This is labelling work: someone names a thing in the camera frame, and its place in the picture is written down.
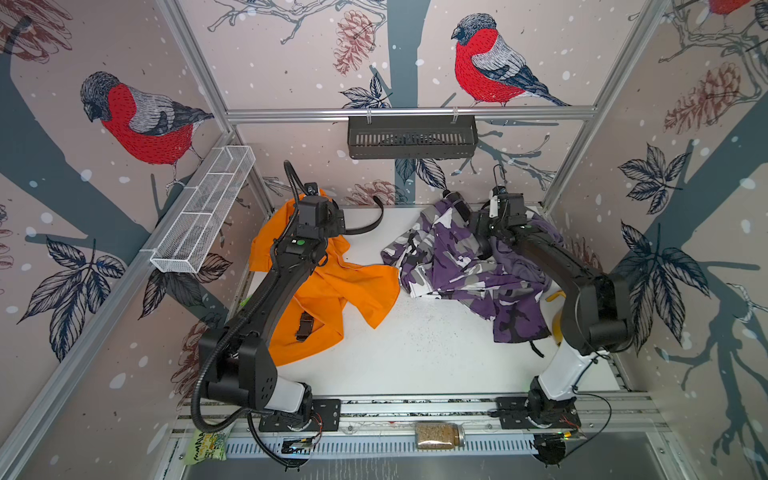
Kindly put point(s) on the yellow object beside spool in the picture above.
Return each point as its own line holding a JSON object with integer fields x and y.
{"x": 553, "y": 314}

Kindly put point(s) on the plain purple garment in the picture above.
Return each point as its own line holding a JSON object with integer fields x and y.
{"x": 541, "y": 224}

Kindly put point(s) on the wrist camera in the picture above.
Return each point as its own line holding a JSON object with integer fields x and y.
{"x": 496, "y": 201}
{"x": 310, "y": 189}

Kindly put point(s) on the white wire mesh basket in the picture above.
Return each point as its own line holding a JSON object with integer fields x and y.
{"x": 186, "y": 245}

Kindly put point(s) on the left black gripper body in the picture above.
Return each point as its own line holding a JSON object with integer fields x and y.
{"x": 335, "y": 224}

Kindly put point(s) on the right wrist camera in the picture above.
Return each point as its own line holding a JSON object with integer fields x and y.
{"x": 496, "y": 201}

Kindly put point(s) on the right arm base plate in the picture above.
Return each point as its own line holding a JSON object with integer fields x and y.
{"x": 518, "y": 412}

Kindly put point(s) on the jar of grains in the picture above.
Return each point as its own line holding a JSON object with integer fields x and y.
{"x": 438, "y": 435}

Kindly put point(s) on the purple camouflage trousers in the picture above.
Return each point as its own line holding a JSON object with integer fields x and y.
{"x": 436, "y": 261}

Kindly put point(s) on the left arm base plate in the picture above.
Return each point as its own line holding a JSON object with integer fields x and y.
{"x": 320, "y": 415}

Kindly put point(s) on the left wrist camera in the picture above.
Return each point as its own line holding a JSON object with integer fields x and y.
{"x": 310, "y": 189}

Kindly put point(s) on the black perforated metal shelf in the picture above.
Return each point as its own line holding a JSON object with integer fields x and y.
{"x": 412, "y": 137}

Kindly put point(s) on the horizontal aluminium frame bar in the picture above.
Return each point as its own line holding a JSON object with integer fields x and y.
{"x": 257, "y": 116}

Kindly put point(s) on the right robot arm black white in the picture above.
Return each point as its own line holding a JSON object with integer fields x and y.
{"x": 595, "y": 317}

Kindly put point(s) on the orange trousers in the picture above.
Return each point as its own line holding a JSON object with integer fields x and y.
{"x": 313, "y": 320}

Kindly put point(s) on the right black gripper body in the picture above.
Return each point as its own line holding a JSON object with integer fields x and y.
{"x": 495, "y": 225}

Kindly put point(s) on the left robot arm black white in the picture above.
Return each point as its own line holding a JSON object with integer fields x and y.
{"x": 237, "y": 374}

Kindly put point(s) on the green snack bag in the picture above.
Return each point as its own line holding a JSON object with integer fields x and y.
{"x": 206, "y": 446}

